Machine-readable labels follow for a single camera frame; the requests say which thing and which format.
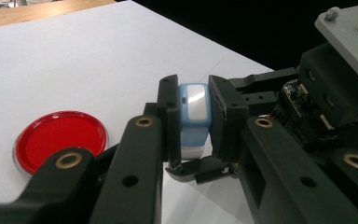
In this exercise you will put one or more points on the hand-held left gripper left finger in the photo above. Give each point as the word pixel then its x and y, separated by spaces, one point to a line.
pixel 143 174

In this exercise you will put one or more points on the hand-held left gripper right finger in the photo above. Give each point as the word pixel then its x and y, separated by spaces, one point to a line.
pixel 279 174

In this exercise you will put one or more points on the blue and white stamp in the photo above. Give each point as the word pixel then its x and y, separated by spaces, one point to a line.
pixel 195 124

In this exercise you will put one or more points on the round red ink pad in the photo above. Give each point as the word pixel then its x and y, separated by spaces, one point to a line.
pixel 59 137

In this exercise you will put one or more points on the black curtain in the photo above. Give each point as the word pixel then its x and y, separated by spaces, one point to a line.
pixel 230 31

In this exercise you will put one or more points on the wooden table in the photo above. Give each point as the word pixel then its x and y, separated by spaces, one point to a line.
pixel 37 12

